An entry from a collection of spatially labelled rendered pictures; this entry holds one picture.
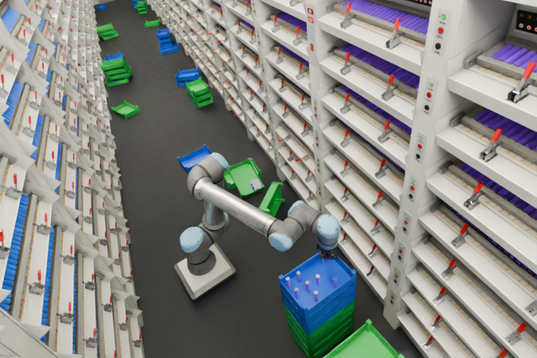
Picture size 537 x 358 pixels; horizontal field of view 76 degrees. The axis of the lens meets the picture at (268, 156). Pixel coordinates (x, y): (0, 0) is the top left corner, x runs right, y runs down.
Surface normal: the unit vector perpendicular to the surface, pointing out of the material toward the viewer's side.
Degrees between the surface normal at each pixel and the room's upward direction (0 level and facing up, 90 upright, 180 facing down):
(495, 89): 17
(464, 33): 90
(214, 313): 0
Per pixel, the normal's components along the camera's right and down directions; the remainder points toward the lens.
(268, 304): -0.13, -0.78
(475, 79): -0.38, -0.64
